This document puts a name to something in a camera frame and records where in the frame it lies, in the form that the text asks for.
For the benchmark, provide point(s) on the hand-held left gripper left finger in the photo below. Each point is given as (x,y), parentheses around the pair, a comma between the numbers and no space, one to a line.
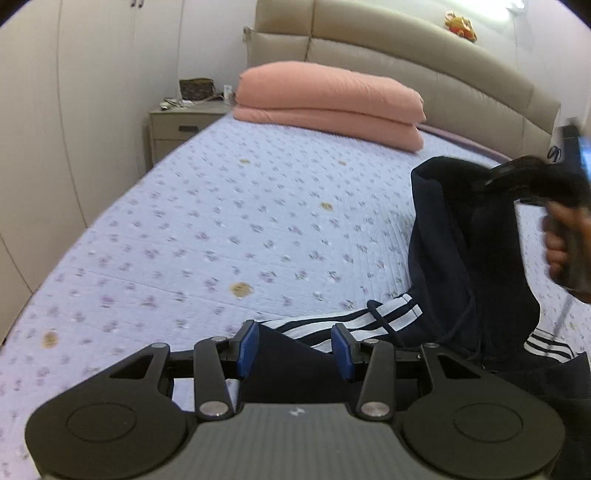
(248,350)

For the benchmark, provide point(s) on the brown patterned handbag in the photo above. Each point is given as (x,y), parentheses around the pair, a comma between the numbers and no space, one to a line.
(197,88)

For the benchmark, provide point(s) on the pink pillow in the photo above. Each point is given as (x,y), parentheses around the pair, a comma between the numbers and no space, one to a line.
(323,90)
(332,124)

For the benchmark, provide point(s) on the cream wardrobe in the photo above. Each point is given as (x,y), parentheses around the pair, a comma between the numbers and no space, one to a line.
(69,115)

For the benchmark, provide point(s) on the white wall plug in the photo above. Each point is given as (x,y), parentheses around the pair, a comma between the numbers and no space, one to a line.
(228,91)

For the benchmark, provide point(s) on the beige padded headboard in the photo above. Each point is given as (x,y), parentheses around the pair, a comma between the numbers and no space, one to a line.
(369,50)

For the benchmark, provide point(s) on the navy white-striped hooded jacket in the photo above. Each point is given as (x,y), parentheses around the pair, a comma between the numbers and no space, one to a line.
(461,258)

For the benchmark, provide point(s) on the papers on nightstand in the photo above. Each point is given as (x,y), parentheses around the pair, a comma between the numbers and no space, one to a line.
(174,103)

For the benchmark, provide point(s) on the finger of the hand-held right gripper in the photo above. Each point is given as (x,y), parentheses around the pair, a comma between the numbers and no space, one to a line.
(508,171)

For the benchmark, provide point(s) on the orange plush toy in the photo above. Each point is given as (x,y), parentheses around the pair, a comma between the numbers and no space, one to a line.
(460,25)

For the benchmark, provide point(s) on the bed with floral lilac sheet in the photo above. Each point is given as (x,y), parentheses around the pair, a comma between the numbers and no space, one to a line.
(231,221)

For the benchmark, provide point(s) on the beige nightstand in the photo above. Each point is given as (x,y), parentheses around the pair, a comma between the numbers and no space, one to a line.
(180,129)

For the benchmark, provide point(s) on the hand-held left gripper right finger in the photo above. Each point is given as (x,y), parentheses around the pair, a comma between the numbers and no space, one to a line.
(342,355)

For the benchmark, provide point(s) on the person's right hand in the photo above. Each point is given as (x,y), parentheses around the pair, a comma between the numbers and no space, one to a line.
(554,242)

